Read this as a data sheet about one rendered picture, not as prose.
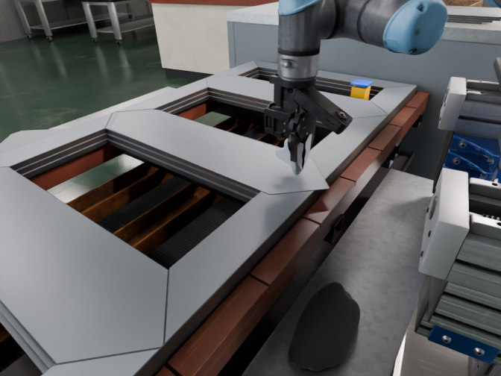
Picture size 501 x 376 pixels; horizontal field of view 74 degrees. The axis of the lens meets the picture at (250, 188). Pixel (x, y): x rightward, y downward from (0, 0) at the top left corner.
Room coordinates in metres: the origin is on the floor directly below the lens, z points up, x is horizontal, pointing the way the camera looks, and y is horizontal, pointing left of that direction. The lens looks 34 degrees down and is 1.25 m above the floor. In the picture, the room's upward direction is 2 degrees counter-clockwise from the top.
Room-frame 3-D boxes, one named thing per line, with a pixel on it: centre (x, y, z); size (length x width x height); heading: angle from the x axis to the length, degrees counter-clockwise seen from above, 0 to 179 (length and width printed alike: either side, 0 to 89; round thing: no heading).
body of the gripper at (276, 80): (0.64, -0.09, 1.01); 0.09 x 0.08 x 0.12; 53
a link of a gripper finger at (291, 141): (0.60, -0.09, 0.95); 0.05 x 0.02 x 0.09; 143
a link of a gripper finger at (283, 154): (0.62, -0.08, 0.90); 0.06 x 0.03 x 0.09; 53
